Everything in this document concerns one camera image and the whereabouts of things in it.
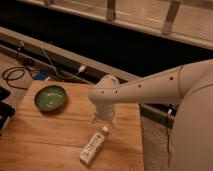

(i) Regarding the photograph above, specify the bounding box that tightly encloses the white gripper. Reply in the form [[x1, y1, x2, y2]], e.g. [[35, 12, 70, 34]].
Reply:
[[92, 105, 116, 128]]

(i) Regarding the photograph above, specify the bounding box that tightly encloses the white labelled plastic bottle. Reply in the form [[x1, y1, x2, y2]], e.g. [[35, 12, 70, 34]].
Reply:
[[79, 126, 108, 165]]

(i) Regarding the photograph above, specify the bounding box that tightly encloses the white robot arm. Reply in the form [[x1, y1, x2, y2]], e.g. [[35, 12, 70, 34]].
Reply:
[[89, 59, 213, 171]]

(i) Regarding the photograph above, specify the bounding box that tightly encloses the green ceramic bowl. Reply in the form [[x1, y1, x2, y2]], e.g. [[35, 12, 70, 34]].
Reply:
[[34, 85, 67, 112]]

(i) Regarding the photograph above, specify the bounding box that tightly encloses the blue box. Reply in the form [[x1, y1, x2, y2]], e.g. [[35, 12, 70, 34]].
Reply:
[[34, 70, 49, 81]]

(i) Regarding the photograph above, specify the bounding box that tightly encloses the black device at left edge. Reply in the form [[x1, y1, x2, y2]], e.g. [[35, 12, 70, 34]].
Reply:
[[0, 86, 15, 136]]

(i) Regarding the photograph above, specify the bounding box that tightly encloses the white cable with plug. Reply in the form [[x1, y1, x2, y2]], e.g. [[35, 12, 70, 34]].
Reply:
[[39, 48, 87, 80]]

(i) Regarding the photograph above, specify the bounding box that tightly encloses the black coiled cable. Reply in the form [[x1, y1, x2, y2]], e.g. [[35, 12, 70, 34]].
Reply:
[[1, 65, 38, 90]]

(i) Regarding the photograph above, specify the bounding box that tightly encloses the metal window frame rail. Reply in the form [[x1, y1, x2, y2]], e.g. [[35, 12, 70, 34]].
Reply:
[[19, 0, 213, 50]]

